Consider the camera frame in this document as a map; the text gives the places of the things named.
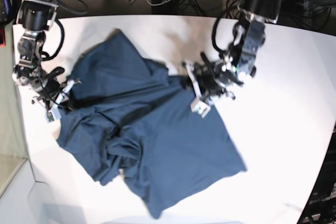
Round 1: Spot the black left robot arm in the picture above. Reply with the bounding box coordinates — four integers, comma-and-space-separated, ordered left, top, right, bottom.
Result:
182, 0, 282, 116

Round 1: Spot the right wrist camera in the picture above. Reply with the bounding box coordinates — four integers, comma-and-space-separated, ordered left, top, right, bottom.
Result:
45, 108, 61, 123

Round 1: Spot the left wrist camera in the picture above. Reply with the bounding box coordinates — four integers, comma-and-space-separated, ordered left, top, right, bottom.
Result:
190, 98, 211, 118

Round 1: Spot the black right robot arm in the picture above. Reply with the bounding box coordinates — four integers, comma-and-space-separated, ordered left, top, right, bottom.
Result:
13, 0, 88, 113

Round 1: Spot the blue handled tool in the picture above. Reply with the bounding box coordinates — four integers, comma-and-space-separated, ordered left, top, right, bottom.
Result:
3, 0, 12, 15

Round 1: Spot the red black device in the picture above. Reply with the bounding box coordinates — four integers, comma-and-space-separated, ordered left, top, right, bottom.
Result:
0, 28, 6, 48

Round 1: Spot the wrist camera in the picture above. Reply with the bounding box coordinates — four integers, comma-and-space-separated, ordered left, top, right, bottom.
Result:
190, 98, 211, 118
45, 108, 61, 123

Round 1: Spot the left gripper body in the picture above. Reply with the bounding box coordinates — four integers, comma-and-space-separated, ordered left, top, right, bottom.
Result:
185, 20, 266, 103

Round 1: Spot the dark blue t-shirt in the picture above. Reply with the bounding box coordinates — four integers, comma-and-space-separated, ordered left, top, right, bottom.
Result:
57, 31, 247, 219

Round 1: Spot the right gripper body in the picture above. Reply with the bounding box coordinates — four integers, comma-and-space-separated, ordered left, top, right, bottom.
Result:
13, 29, 65, 103

